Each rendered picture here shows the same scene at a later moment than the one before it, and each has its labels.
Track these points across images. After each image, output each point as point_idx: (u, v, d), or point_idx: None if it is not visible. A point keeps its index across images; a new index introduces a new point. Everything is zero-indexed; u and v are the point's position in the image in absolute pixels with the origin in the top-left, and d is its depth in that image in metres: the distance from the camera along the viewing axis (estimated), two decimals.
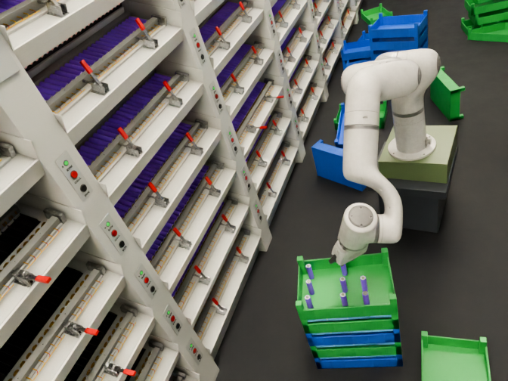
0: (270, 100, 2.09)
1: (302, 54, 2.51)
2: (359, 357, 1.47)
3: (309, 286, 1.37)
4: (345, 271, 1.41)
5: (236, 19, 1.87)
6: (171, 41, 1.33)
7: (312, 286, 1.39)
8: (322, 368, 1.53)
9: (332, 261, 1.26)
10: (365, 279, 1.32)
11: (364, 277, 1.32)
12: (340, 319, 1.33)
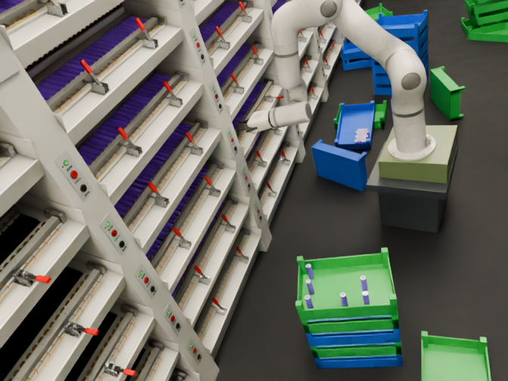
0: (270, 100, 2.09)
1: (302, 54, 2.51)
2: (359, 357, 1.47)
3: (309, 286, 1.37)
4: None
5: (236, 19, 1.87)
6: (171, 41, 1.33)
7: (312, 286, 1.39)
8: (322, 368, 1.53)
9: None
10: (365, 279, 1.32)
11: (364, 277, 1.32)
12: (340, 319, 1.33)
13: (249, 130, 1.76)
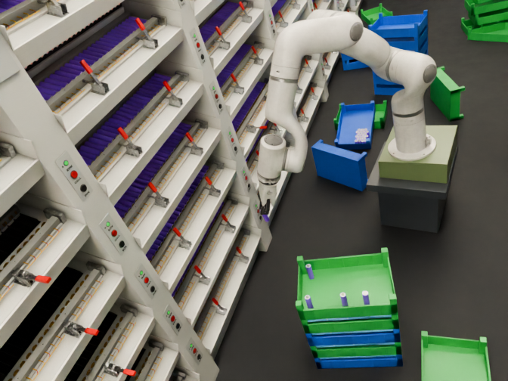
0: None
1: None
2: (359, 357, 1.47)
3: None
4: None
5: (236, 19, 1.87)
6: (171, 41, 1.33)
7: (266, 215, 1.60)
8: (322, 368, 1.53)
9: (269, 207, 1.50)
10: None
11: None
12: (340, 319, 1.33)
13: None
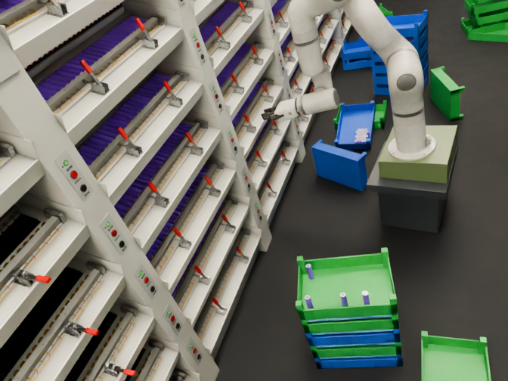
0: (270, 100, 2.09)
1: None
2: (359, 357, 1.47)
3: None
4: None
5: (236, 19, 1.87)
6: (171, 41, 1.33)
7: None
8: (322, 368, 1.53)
9: (276, 119, 1.77)
10: None
11: None
12: (340, 319, 1.33)
13: None
